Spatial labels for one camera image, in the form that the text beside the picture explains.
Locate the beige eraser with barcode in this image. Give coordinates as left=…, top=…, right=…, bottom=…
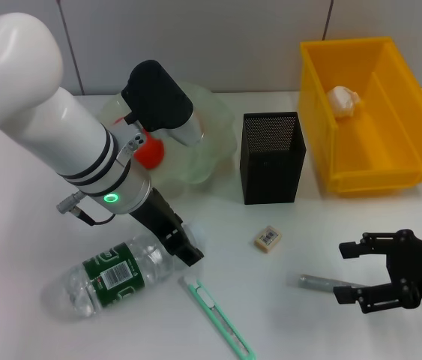
left=253, top=225, right=283, bottom=253

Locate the green utility knife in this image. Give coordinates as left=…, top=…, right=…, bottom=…
left=178, top=275, right=257, bottom=360

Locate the black mesh pen holder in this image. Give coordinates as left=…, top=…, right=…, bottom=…
left=239, top=111, right=308, bottom=206

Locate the clear green-label water bottle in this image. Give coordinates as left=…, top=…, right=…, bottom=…
left=41, top=223, right=208, bottom=321

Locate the silver glitter pen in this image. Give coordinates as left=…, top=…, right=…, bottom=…
left=298, top=273, right=367, bottom=296

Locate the green glass fruit plate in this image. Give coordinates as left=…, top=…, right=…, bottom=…
left=97, top=81, right=238, bottom=188

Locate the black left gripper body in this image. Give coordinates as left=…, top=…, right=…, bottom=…
left=129, top=188, right=182, bottom=242

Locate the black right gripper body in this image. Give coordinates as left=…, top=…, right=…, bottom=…
left=384, top=228, right=422, bottom=309

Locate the left arm connector cable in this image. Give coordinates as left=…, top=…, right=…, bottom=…
left=56, top=190, right=117, bottom=227

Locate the white paper ball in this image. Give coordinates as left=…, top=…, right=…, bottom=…
left=325, top=85, right=366, bottom=119

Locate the orange fruit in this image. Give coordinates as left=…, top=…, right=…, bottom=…
left=112, top=115, right=167, bottom=170

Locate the yellow plastic bin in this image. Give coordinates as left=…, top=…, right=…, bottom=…
left=299, top=36, right=422, bottom=197

